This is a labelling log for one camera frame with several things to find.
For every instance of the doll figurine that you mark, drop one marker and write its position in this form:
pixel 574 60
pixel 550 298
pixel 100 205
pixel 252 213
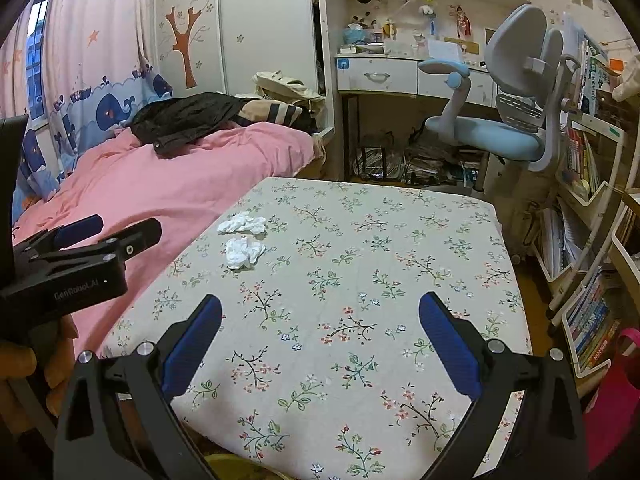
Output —
pixel 462 20

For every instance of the striped beige cushion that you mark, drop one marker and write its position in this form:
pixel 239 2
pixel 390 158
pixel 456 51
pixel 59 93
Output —
pixel 275 110

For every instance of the black bag of newspapers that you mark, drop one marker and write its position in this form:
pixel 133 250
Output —
pixel 435 160

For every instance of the clear bag of newspapers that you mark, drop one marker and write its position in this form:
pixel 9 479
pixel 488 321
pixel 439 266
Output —
pixel 377 162

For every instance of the pink bag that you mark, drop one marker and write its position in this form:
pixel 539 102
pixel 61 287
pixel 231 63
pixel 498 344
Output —
pixel 615 400

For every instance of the floral tablecloth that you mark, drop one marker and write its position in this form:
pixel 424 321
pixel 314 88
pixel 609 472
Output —
pixel 350 270

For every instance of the person's left hand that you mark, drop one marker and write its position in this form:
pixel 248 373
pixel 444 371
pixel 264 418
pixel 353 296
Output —
pixel 65 365

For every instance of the blue grey desk chair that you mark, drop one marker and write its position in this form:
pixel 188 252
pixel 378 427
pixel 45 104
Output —
pixel 505 135

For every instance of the beige canvas bag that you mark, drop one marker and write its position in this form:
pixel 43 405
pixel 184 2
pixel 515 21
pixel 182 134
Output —
pixel 285 87

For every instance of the whale print curtain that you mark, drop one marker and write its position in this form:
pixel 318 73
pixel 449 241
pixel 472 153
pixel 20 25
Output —
pixel 100 60

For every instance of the window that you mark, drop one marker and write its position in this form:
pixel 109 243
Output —
pixel 37 60

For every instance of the crumpled white tissue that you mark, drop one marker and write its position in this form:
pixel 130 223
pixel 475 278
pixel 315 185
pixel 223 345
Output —
pixel 243 252
pixel 241 223

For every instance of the pink blanket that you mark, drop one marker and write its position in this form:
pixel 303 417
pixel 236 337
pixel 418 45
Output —
pixel 150 195

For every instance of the white bookshelf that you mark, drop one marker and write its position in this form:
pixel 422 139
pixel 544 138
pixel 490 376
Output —
pixel 585 185

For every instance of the white desk with shelves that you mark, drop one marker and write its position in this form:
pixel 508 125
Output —
pixel 380 75

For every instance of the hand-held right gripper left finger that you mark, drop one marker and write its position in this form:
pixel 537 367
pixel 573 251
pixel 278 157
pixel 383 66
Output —
pixel 192 350

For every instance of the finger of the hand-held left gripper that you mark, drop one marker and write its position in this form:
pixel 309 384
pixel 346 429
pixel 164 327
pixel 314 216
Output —
pixel 77 230
pixel 130 242

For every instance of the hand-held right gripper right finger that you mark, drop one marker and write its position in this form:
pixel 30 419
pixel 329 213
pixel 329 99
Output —
pixel 450 345

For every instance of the black jacket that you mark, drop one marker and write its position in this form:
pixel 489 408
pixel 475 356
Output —
pixel 185 117

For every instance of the white wardrobe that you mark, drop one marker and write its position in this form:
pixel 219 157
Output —
pixel 240 20

